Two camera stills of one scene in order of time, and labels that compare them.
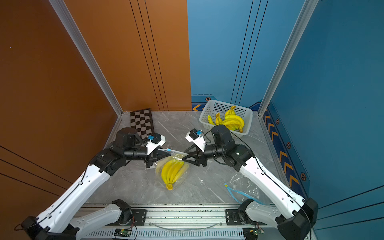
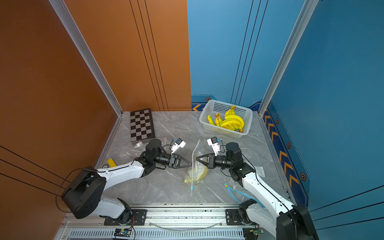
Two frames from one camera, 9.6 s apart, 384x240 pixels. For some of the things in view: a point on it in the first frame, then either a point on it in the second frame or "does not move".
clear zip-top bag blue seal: x=242 y=188 does not move
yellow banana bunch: x=231 y=116 does not move
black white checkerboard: x=141 y=120 does not move
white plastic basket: x=237 y=118 does not move
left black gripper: x=154 y=156 -> x=175 y=161
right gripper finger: x=192 y=156 -> x=202 y=162
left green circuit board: x=122 y=232 does not move
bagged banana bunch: x=218 y=120 does not move
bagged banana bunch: x=171 y=171 -> x=198 y=172
